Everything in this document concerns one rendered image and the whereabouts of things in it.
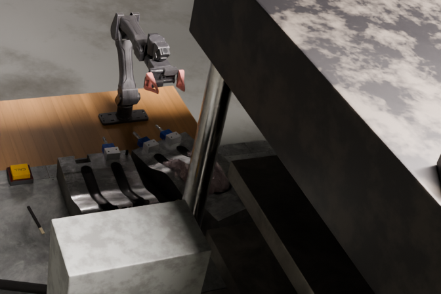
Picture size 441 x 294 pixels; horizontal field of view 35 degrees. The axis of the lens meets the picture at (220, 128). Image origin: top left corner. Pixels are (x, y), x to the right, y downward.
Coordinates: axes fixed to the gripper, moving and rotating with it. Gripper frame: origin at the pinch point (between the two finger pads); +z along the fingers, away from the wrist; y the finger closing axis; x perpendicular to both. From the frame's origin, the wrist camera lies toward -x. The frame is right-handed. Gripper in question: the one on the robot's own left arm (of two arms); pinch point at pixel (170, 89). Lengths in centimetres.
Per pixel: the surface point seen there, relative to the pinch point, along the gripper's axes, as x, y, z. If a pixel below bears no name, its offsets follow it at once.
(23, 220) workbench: 40, -51, 12
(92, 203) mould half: 27.1, -31.5, 21.3
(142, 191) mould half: 29.7, -12.4, 17.1
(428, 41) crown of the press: -83, -5, 103
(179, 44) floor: 124, 110, -217
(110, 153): 28.2, -17.7, -2.7
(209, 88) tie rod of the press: -52, -26, 69
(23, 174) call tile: 36, -47, -7
